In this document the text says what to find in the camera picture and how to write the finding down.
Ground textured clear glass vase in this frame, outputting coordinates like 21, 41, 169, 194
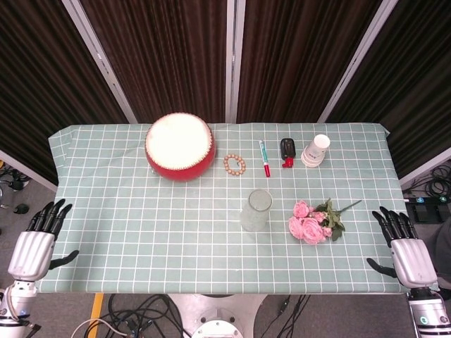
240, 189, 273, 233

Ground dark ribbed partition panel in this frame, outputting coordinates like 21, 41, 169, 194
236, 0, 383, 124
80, 0, 228, 124
327, 0, 451, 179
0, 0, 130, 184

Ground black floor cable bundle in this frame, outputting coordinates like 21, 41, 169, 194
403, 163, 451, 198
70, 294, 190, 338
257, 294, 357, 338
0, 158, 32, 215

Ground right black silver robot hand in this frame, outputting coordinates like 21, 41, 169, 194
366, 206, 440, 288

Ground grey partition frame post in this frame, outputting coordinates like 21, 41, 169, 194
61, 0, 138, 124
225, 0, 247, 123
316, 0, 401, 123

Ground wooden bead bracelet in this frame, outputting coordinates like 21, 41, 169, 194
223, 154, 246, 176

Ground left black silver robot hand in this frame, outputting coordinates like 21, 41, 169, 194
7, 199, 80, 282

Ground black red small device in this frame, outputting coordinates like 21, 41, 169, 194
279, 137, 296, 169

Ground green checked tablecloth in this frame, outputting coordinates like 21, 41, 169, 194
35, 122, 413, 295

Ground white floor cable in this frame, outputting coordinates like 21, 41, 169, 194
70, 318, 128, 338

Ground marker pen red cap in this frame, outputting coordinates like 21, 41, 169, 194
259, 139, 272, 178

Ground red drum white skin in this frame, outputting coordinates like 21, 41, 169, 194
144, 112, 214, 182

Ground pink rose bouquet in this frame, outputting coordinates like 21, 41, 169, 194
288, 198, 363, 246

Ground black box green labels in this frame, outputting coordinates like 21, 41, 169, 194
404, 196, 451, 223

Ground stack of paper cups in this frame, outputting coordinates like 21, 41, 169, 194
300, 133, 331, 168

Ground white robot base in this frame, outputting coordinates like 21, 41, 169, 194
168, 294, 267, 338

